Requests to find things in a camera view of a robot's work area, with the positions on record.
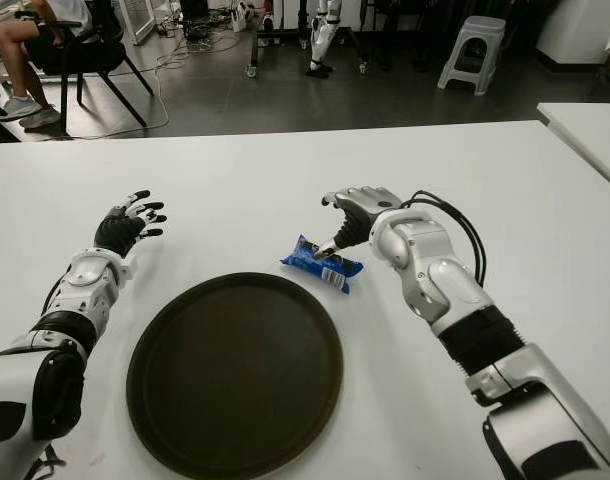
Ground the seated person with bare legs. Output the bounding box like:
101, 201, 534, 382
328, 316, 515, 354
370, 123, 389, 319
0, 0, 94, 130

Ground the white side table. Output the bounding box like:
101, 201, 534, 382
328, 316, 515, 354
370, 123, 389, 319
536, 102, 610, 196

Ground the white cabinet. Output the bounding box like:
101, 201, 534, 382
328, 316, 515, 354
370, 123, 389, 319
534, 0, 610, 65

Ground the black wheeled metal frame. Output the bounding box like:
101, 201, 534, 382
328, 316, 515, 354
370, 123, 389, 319
243, 0, 371, 79

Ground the tangled floor cables heap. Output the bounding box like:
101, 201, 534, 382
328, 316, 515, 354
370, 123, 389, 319
157, 7, 241, 56

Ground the black office chair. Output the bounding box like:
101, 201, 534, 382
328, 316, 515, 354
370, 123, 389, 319
14, 0, 155, 137

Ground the long white floor cable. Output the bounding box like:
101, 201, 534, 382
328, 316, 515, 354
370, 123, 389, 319
67, 34, 191, 140

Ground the white bag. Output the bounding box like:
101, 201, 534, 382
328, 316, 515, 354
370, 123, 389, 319
231, 0, 250, 32

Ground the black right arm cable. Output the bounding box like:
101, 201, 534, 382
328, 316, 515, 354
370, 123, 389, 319
402, 189, 488, 289

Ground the white framed panel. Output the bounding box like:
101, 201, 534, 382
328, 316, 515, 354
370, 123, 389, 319
115, 0, 156, 46

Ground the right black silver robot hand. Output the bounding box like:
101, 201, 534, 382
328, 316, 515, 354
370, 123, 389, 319
312, 186, 404, 261

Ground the round dark brown tray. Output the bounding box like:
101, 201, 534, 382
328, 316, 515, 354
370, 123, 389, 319
125, 271, 345, 480

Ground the blue Oreo cookie packet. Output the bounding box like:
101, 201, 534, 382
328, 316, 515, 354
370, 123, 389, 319
278, 233, 364, 296

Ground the grey plastic stool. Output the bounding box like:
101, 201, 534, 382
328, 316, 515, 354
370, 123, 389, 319
437, 15, 506, 97

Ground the white humanoid robot leg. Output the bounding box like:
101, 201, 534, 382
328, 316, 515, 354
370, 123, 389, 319
304, 0, 344, 79

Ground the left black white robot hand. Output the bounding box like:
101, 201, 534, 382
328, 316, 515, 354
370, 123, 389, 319
93, 189, 165, 257

